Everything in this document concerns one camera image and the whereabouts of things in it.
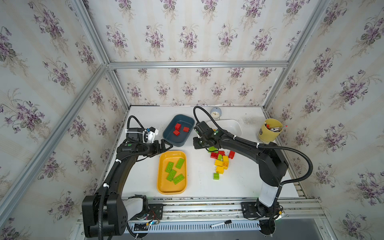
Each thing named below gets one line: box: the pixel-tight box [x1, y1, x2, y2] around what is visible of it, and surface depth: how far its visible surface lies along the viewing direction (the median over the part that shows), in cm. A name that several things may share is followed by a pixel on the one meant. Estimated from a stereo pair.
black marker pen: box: [210, 219, 232, 228], surface depth 72 cm
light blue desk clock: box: [210, 107, 222, 120], surface depth 111 cm
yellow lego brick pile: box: [216, 166, 225, 174], surface depth 88 cm
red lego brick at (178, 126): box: [174, 123, 182, 131], surface depth 106 cm
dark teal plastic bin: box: [162, 114, 195, 147], surface depth 106 cm
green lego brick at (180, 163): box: [176, 158, 185, 169], surface depth 92 cm
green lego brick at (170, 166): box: [166, 162, 175, 173], surface depth 90 cm
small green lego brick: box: [213, 172, 220, 180], surface depth 86 cm
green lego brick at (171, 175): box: [166, 169, 177, 182], surface depth 86 cm
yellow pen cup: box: [258, 118, 284, 144], surface depth 93 cm
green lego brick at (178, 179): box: [172, 173, 185, 185], surface depth 85 cm
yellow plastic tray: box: [157, 150, 188, 195], surface depth 86 cm
